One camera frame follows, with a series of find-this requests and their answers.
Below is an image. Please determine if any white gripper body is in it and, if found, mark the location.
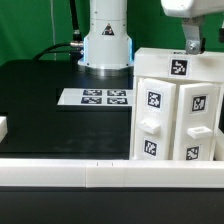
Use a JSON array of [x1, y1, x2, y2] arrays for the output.
[[161, 0, 224, 18]]

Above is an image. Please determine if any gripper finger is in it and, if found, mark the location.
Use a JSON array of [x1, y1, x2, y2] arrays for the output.
[[182, 16, 205, 55], [219, 21, 224, 43]]

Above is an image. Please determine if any white cabinet body box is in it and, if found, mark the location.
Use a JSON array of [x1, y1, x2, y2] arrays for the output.
[[130, 78, 221, 161]]

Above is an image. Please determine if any white tagged block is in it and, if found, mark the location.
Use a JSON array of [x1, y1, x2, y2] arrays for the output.
[[134, 48, 224, 83]]

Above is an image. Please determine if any white small door part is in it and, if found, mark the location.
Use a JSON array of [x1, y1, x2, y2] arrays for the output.
[[173, 83, 219, 161], [133, 78, 176, 160]]

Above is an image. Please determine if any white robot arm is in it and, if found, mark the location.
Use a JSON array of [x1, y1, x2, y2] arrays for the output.
[[78, 0, 224, 74]]

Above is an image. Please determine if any white flat tagged top panel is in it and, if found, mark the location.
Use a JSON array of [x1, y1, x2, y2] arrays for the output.
[[58, 88, 133, 107]]

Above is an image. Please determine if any white right fence rail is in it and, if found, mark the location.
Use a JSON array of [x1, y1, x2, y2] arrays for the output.
[[215, 130, 224, 161]]

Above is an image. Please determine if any white fence rail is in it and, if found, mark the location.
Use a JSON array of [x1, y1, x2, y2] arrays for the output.
[[215, 130, 224, 161], [0, 158, 224, 188], [0, 116, 8, 143]]

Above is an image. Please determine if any black thick cable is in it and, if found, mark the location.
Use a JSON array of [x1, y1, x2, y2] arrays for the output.
[[32, 0, 85, 61]]

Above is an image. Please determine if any thin white cable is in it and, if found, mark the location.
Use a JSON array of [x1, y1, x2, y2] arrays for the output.
[[49, 0, 56, 61]]

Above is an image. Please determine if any white left fence rail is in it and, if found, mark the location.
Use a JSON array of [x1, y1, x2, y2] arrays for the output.
[[0, 116, 8, 143]]

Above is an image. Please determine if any white front fence rail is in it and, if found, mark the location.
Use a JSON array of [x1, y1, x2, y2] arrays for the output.
[[0, 158, 224, 188]]

